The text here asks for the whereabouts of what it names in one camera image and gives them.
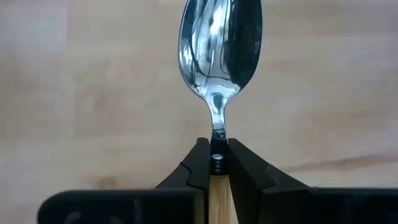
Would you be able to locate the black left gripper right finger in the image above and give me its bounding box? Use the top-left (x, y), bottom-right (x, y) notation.
top-left (228, 138), bottom-right (398, 224)

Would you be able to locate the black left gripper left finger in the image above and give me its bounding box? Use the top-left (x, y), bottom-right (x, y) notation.
top-left (37, 137), bottom-right (211, 224)

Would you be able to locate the orange handled metal spoon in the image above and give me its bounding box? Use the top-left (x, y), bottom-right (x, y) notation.
top-left (177, 0), bottom-right (264, 224)

